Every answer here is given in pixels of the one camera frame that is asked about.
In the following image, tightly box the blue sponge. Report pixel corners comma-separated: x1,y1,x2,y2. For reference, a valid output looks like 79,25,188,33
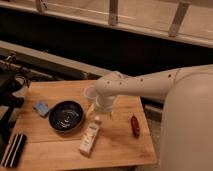
33,101,50,117

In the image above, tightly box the clear plastic cup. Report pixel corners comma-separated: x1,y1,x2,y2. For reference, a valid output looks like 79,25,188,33
84,86,97,104

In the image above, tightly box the white lotion bottle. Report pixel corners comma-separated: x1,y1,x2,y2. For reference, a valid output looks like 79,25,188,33
79,116,101,156

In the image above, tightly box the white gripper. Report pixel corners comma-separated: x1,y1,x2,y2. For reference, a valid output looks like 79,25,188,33
86,95,116,120

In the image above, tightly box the red pocket knife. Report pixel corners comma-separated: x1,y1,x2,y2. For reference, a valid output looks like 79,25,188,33
131,115,140,138

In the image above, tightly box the black clamp stand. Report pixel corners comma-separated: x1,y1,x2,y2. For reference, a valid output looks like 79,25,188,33
0,53,30,158

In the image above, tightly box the wooden table board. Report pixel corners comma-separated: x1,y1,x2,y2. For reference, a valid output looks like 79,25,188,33
6,78,158,171

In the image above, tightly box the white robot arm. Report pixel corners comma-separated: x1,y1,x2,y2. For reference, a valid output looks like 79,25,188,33
94,64,213,171

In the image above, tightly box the black white striped block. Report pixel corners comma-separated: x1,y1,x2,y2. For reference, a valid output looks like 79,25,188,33
1,134,27,168

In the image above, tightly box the dark ceramic bowl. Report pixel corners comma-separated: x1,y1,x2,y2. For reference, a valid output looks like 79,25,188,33
48,101,84,132

